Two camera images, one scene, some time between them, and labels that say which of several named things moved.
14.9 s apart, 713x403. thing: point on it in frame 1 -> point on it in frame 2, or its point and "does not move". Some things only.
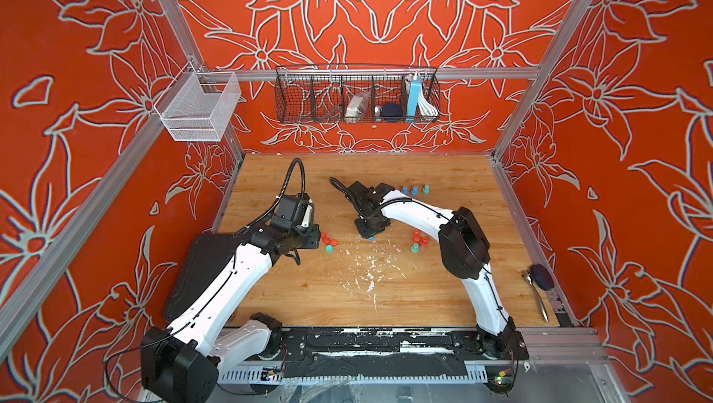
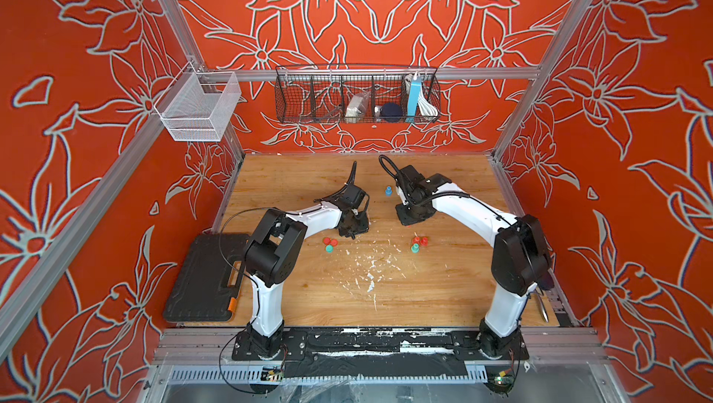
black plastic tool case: [209, 256] does not move
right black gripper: [367, 235] -> [405, 220]
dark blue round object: [392, 112] does not move
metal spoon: [529, 278] does not move
